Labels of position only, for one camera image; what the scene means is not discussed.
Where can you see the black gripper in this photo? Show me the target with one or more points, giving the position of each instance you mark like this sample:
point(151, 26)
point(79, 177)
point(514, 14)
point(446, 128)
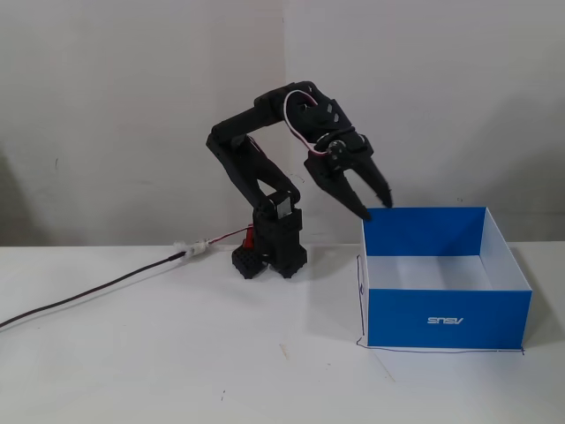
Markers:
point(349, 164)

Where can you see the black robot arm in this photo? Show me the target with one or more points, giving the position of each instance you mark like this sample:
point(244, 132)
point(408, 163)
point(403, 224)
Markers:
point(251, 146)

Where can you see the blue and white cardboard box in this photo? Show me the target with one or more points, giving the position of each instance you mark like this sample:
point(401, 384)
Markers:
point(446, 305)

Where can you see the red plug on base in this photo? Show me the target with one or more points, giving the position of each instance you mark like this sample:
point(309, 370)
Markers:
point(249, 238)

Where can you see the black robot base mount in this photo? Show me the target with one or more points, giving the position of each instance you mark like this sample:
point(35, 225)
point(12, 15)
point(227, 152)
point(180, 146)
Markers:
point(278, 247)

